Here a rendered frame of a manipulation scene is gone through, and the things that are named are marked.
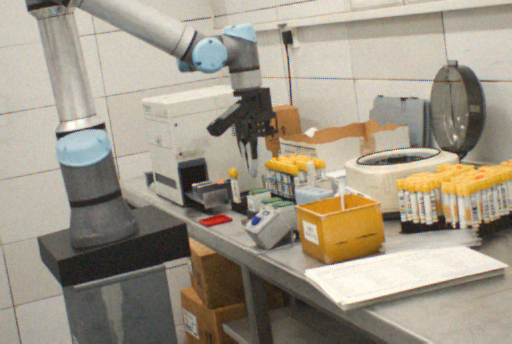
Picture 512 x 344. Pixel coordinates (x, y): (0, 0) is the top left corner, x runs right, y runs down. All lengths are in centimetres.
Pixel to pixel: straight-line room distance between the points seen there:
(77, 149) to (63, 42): 27
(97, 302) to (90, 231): 15
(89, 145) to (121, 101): 187
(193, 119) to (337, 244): 86
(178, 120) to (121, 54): 134
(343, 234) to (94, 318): 56
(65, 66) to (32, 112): 167
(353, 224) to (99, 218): 55
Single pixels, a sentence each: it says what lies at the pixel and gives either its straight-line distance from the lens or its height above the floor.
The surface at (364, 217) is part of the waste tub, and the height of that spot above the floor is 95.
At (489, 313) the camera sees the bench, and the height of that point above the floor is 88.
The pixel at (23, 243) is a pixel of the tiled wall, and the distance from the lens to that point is 378.
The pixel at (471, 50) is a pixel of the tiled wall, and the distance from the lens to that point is 227.
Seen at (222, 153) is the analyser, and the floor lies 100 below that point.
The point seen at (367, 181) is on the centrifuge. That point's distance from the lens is 204.
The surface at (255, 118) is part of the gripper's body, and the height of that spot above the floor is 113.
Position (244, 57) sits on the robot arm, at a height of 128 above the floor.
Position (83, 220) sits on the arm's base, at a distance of 195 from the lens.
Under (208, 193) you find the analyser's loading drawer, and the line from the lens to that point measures 234.
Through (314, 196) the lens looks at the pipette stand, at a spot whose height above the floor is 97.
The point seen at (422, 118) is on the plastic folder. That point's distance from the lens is 245.
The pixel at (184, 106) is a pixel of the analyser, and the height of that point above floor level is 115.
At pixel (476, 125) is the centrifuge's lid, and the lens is 211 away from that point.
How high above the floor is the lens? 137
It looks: 8 degrees down
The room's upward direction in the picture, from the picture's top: 8 degrees counter-clockwise
